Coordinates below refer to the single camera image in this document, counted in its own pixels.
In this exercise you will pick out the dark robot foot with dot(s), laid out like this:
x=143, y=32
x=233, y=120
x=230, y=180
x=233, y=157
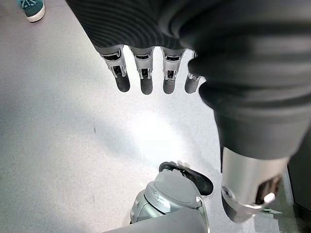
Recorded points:
x=192, y=176

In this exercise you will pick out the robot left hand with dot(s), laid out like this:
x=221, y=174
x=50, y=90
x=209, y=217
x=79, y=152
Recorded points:
x=243, y=72

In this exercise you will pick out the person's green shoe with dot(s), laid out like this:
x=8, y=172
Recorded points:
x=32, y=9

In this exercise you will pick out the dark cabinet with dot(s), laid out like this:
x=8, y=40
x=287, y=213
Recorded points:
x=300, y=189

